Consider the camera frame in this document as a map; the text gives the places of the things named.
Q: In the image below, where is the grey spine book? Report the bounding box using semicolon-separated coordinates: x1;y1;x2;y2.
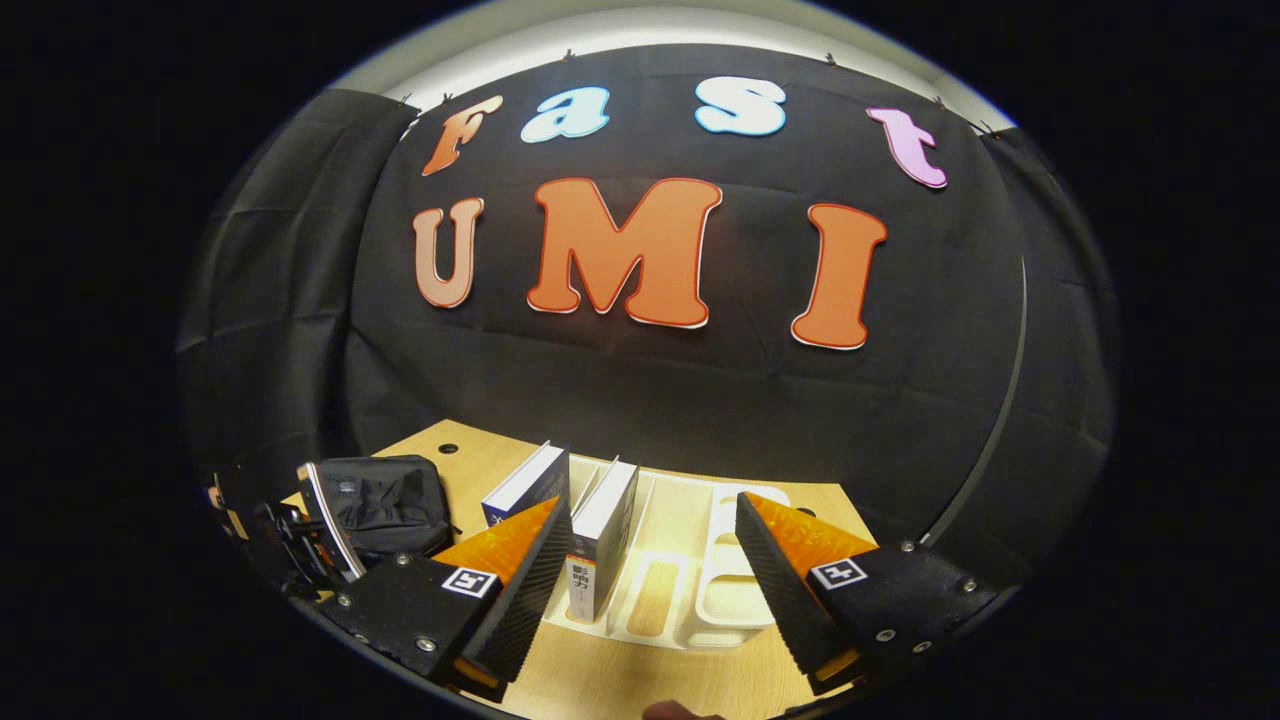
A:
565;457;641;623

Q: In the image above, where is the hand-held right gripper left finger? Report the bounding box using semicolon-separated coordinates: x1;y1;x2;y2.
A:
322;497;573;691

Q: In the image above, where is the dark backdrop frame pole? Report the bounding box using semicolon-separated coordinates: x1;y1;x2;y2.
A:
918;255;1030;547

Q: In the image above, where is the black schoolbag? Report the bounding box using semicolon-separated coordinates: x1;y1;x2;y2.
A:
310;455;458;563

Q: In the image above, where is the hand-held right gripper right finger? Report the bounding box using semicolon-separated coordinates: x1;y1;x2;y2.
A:
735;490;1002;698

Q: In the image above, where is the blue cover book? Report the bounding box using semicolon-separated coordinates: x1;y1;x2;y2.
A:
482;441;572;533

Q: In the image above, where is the cream plastic bookshelf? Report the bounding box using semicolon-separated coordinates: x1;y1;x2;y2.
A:
545;460;803;653

